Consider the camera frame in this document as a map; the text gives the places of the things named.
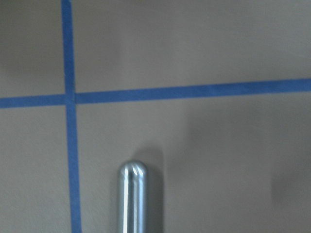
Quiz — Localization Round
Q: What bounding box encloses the steel muddler with black tip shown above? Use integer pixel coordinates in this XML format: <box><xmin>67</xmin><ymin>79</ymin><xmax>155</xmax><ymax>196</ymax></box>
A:
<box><xmin>117</xmin><ymin>160</ymin><xmax>148</xmax><ymax>233</ymax></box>

